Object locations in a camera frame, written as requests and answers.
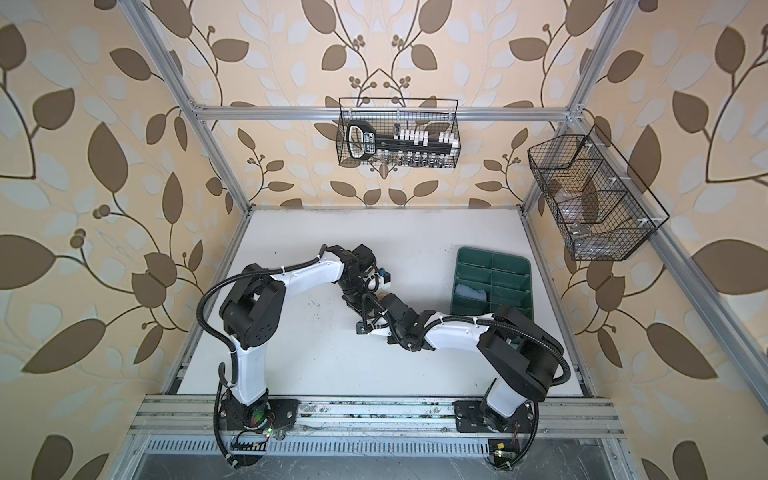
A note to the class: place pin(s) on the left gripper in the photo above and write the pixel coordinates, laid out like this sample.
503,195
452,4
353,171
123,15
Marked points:
364,306

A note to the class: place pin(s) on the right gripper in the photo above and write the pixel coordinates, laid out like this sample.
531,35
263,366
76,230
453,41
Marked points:
394,339

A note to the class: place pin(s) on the green divided plastic tray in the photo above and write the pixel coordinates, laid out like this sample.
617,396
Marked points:
506,278

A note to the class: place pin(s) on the blue orange striped sock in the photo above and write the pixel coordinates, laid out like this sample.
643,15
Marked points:
468,292

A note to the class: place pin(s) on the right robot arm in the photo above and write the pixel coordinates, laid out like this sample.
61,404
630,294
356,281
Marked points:
527,362

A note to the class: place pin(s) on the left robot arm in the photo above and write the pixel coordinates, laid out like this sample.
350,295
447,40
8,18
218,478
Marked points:
243,312

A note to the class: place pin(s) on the black socket set holder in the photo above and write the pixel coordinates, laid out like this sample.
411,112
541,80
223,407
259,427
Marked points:
365,142

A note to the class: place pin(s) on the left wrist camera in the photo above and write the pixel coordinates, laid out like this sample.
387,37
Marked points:
382,279

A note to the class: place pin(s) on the back wire basket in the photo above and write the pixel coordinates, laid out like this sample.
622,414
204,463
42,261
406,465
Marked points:
433,114

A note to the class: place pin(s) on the wire basket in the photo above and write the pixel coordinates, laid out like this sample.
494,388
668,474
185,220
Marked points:
433,114
602,207

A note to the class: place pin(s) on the right wire basket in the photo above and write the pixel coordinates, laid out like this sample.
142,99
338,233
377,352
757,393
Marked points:
602,207

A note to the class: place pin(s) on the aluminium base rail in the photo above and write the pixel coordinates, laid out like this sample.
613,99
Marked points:
415,426

